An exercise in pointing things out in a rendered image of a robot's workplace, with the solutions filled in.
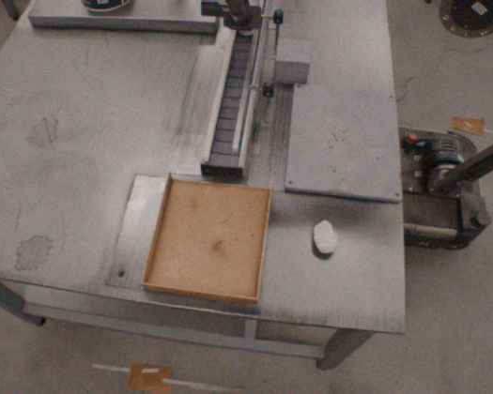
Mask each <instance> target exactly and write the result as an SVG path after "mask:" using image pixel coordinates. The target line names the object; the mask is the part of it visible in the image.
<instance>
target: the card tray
mask: <svg viewBox="0 0 493 394"><path fill-rule="evenodd" d="M271 191H272V181H271V182H270V189H269V188H259V187H251V186H242V185H234V184H225V183H216V182H208V181H200V180H191V179H190V180H182V179H174V178H172V176H171V174H170V171H168V174H167V177H166V180H165V184H164V187H163V191H162V197H161V205H160V209H159V212H158V216H157V219H156V223H155V227H154V231H153V235H152V237H151V241H150V245H149V248H148V252H147V259H146V265H145V269H144V273H143V277H142V279H141V282H140V283H141V285H142V286H143V288H144V289H147V290H154V291H161V292H166V293H167V294H175V295H183V296H195V297H203V298H209V299H217V300H224V301H230V302H238V303H245V304H252V305H258V298H259V291H260V284H261V276H262V268H263V260H264V253H265V246H266V237H267V230H268V222H269V213H270V198H271Z"/></svg>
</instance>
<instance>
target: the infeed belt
mask: <svg viewBox="0 0 493 394"><path fill-rule="evenodd" d="M262 22H263V19H260V28H259V30H258V33H257V39H256V44H255V54H254V63H253V68H252V73H251V79H250V84H249V85H252V84H253V78H254V69H255V63H256V53H257V48H258V42H259V38H260V33H261V27H262ZM252 41H253V36H250V37H243V36H241V35H240V34H239V33H238V31H237V32H236V35H235V40H234V44H233V49H232V52H231V56H230V65H229V70H228V73H227V77H226V82H225V86H224V91H223V98H222V102H221V107H220V111H219V116H218V121H217V125H216V129H215V133H214V138H213V143H212V147H211V151H210V156H209V161H206V163H205V166H212V167H221V168H230V169H237V168H238V166H239V155H240V149H241V144H242V138H243V132H244V127H245V122H246V116H247V111H248V105H249V100H250V95H251V90H248V95H247V99H246V104H245V110H244V116H243V121H242V126H241V131H240V136H239V147H238V152H232V145H233V141H234V135H235V129H236V124H237V120H238V115H239V105H240V101H241V95H242V90H243V86H244V81H245V75H246V70H247V66H248V60H249V56H250V50H251V47H252Z"/></svg>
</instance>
